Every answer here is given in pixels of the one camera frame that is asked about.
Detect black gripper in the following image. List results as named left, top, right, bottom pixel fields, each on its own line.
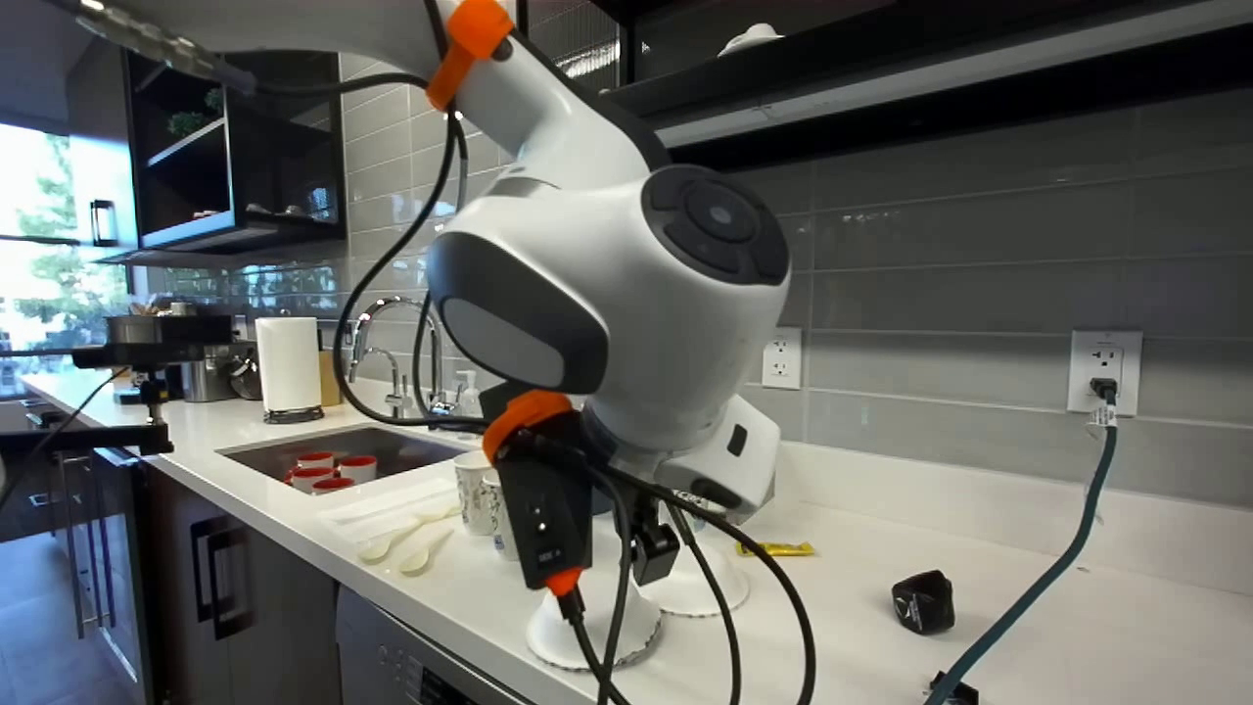
left=582, top=454, right=684, bottom=587

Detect white foam plate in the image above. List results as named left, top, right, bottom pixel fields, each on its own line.
left=527, top=587, right=661, bottom=659

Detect white bowl lower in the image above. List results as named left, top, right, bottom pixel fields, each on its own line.
left=634, top=543, right=757, bottom=620

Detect small yellow packet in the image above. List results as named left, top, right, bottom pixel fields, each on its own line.
left=732, top=536, right=824, bottom=563

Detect patterned paper cup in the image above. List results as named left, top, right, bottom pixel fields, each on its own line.
left=449, top=447, right=513, bottom=549

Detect cream plastic spoon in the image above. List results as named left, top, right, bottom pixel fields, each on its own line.
left=358, top=516, right=429, bottom=569
left=394, top=522, right=461, bottom=580

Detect small clear bottle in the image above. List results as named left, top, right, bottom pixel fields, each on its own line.
left=448, top=369, right=483, bottom=424

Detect small black device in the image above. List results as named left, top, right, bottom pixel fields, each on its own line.
left=890, top=569, right=961, bottom=638

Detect grey steel dishwasher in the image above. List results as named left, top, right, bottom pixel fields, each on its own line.
left=329, top=582, right=526, bottom=705

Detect steel kitchen sink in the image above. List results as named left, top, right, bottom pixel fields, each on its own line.
left=215, top=424, right=471, bottom=498

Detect chrome soap pump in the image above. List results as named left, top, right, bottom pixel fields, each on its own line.
left=381, top=344, right=415, bottom=424

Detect dark base cabinet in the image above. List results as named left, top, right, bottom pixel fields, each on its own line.
left=132, top=462, right=345, bottom=705

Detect brown wooden block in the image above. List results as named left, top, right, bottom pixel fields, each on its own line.
left=317, top=349, right=347, bottom=411

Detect chrome arched faucet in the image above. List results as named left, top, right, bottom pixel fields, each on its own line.
left=342, top=292, right=448, bottom=426

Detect white paper towel roll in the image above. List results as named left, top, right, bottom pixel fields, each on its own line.
left=251, top=314, right=326, bottom=424

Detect white outlet with black plug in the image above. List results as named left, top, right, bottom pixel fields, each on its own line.
left=1066, top=325, right=1149, bottom=417

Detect black coffee machine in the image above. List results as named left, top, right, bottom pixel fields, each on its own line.
left=69, top=292, right=262, bottom=407

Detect glass jar with dark lid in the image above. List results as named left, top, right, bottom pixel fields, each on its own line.
left=86, top=197, right=120, bottom=251

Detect black cable with orange plug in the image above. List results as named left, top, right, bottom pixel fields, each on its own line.
left=546, top=563, right=634, bottom=705

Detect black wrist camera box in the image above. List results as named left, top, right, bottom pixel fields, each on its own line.
left=495, top=424, right=599, bottom=596

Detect orange cable strap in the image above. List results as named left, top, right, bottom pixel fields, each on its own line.
left=427, top=0, right=517, bottom=114
left=483, top=387, right=581, bottom=464

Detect white wall outlet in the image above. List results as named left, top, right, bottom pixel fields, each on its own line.
left=758, top=325, right=808, bottom=391

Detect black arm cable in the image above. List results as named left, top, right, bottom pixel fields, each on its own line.
left=329, top=71, right=495, bottom=434
left=413, top=288, right=491, bottom=432

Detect black cabinet handle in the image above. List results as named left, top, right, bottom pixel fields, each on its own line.
left=209, top=526, right=257, bottom=640
left=188, top=516, right=227, bottom=624

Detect teal power cable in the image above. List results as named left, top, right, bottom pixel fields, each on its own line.
left=927, top=395, right=1128, bottom=705

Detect black open wall cabinet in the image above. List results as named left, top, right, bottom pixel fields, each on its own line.
left=120, top=52, right=347, bottom=258

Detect dark long wall shelf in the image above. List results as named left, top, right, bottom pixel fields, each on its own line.
left=582, top=0, right=1253, bottom=178

